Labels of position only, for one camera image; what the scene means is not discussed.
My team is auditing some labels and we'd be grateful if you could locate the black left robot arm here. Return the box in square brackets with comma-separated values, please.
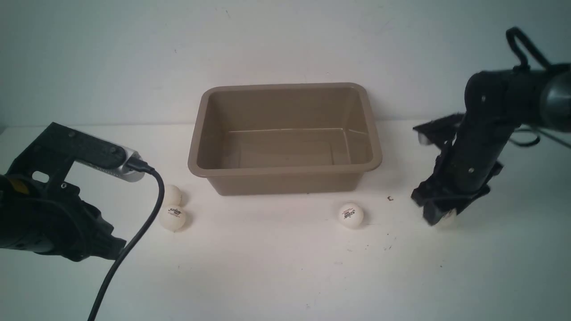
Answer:
[0, 123, 131, 262]

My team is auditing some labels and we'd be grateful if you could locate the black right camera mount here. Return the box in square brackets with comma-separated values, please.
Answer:
[413, 112, 464, 150]

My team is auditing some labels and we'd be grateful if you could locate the tan plastic bin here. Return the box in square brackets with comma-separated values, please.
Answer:
[187, 82, 383, 196]

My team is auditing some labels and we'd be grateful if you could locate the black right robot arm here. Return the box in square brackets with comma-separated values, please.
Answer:
[411, 64, 570, 226]

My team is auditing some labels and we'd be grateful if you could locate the plain white ping-pong ball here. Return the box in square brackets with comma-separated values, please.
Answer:
[163, 185, 183, 206]

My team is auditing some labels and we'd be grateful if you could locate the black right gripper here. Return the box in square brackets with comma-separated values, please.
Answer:
[411, 129, 505, 226]

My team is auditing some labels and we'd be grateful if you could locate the white ping-pong ball with logo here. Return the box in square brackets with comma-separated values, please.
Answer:
[158, 205, 187, 232]

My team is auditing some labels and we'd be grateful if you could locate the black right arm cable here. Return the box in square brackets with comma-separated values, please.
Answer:
[505, 27, 571, 150]

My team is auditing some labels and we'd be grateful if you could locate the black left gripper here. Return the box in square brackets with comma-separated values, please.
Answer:
[0, 122, 127, 262]

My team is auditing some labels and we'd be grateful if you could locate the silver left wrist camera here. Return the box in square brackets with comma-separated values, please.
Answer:
[76, 145, 145, 183]

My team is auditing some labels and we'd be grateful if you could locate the black left camera cable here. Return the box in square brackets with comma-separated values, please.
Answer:
[87, 158, 166, 321]

